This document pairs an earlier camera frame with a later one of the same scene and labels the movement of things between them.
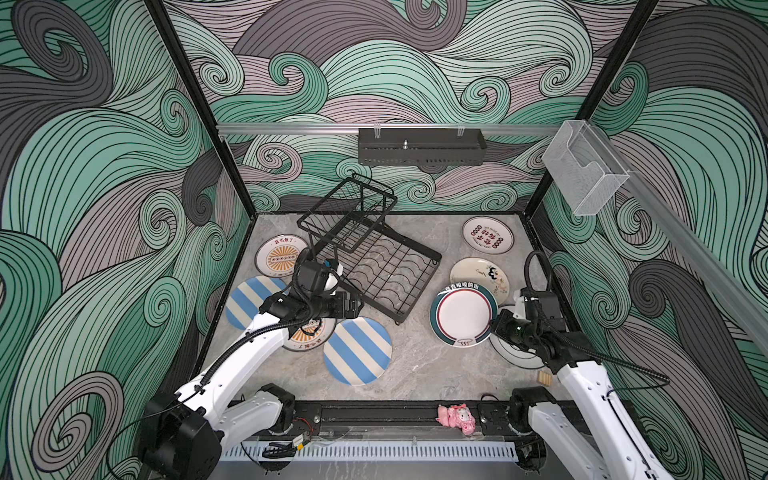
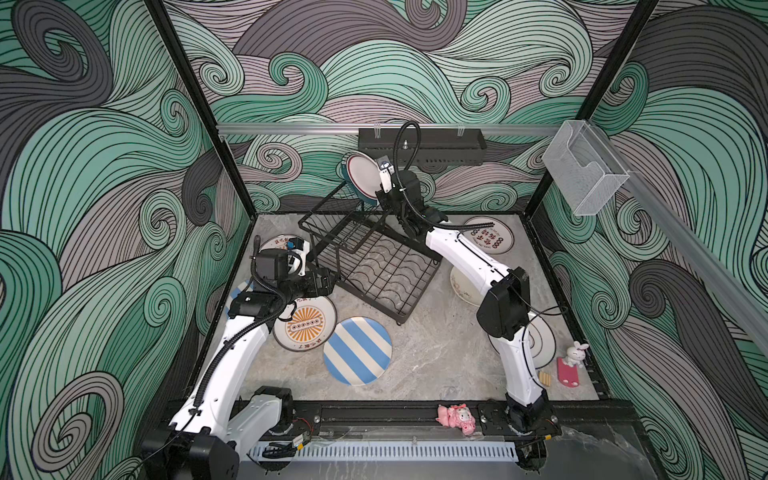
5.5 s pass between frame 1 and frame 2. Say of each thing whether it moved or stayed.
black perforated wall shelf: stayed
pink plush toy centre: stayed
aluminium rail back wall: stayed
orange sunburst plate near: stayed
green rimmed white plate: moved
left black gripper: moved
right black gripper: moved
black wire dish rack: stayed
